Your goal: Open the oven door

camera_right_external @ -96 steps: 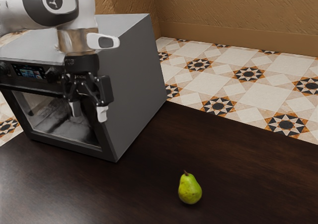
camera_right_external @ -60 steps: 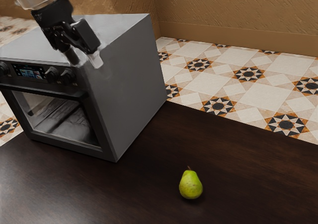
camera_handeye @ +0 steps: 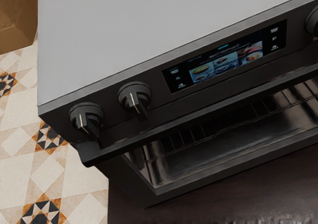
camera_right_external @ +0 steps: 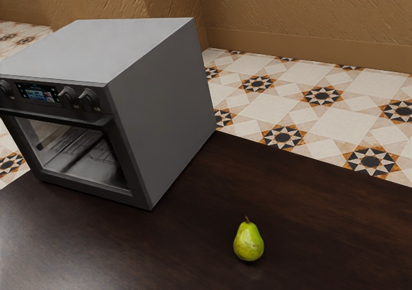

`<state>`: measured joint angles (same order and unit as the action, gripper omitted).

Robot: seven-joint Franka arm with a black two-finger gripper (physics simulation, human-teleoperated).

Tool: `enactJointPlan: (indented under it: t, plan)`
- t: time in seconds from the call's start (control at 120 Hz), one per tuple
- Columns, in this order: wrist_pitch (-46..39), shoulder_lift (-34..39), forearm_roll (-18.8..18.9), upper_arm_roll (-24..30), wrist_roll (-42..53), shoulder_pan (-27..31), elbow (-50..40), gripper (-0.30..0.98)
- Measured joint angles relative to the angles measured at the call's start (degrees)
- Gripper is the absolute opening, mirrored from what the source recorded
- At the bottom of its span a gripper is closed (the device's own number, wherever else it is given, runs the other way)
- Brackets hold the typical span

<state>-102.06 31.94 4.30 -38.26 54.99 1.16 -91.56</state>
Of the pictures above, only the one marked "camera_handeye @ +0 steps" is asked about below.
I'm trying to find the black oven with grey top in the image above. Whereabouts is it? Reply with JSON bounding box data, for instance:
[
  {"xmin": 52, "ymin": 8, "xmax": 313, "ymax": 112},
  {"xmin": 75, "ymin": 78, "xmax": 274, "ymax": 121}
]
[{"xmin": 37, "ymin": 0, "xmax": 318, "ymax": 185}]

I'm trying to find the black oven door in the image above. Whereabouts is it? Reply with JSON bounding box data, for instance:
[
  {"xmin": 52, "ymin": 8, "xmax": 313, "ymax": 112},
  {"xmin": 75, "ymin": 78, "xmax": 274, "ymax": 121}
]
[{"xmin": 76, "ymin": 77, "xmax": 318, "ymax": 209}]

